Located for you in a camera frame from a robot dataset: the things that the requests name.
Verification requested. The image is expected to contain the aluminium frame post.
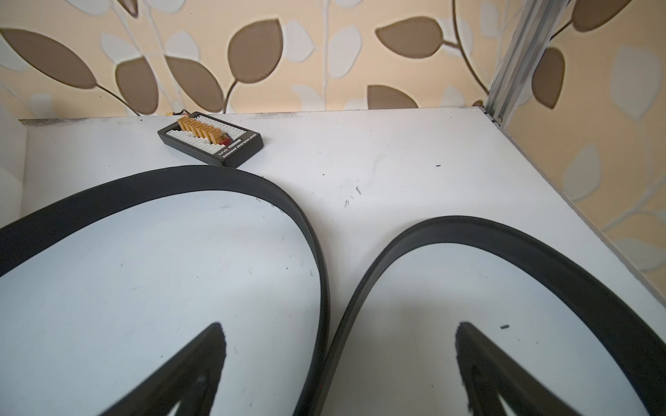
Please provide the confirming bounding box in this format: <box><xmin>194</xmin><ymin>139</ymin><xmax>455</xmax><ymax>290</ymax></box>
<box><xmin>484</xmin><ymin>0</ymin><xmax>569</xmax><ymax>129</ymax></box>

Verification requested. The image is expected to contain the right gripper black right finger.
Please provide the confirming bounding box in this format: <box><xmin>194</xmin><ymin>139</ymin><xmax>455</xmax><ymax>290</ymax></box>
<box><xmin>455</xmin><ymin>322</ymin><xmax>578</xmax><ymax>415</ymax></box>

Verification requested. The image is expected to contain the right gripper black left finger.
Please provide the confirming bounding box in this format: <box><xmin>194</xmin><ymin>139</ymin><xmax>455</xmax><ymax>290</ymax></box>
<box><xmin>103</xmin><ymin>322</ymin><xmax>227</xmax><ymax>415</ymax></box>

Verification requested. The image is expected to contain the black parallel charging board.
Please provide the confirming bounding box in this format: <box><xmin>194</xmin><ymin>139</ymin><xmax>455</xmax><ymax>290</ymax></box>
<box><xmin>158</xmin><ymin>112</ymin><xmax>264</xmax><ymax>168</ymax></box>

